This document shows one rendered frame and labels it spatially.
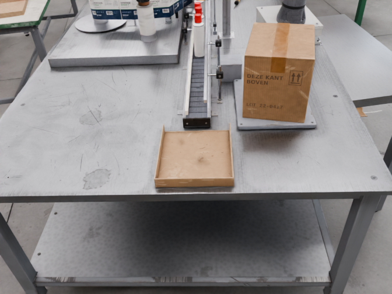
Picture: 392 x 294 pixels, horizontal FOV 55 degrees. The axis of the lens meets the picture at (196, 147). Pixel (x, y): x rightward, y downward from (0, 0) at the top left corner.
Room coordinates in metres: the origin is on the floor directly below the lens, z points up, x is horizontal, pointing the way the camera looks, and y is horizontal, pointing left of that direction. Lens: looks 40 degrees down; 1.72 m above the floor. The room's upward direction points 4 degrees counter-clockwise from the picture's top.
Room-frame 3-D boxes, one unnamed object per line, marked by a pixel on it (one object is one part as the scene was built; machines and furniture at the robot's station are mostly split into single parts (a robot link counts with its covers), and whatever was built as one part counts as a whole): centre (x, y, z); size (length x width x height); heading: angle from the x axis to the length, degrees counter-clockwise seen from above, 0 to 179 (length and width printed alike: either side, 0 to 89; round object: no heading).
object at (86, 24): (2.22, 0.52, 0.89); 0.31 x 0.31 x 0.01
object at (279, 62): (1.31, -0.35, 0.99); 0.30 x 0.24 x 0.27; 164
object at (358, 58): (1.74, -0.56, 0.81); 0.90 x 0.90 x 0.04; 6
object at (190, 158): (1.01, 0.00, 0.85); 0.30 x 0.26 x 0.04; 176
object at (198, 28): (1.70, -0.05, 0.98); 0.05 x 0.05 x 0.20
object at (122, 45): (2.16, 0.37, 0.86); 0.80 x 0.67 x 0.05; 176
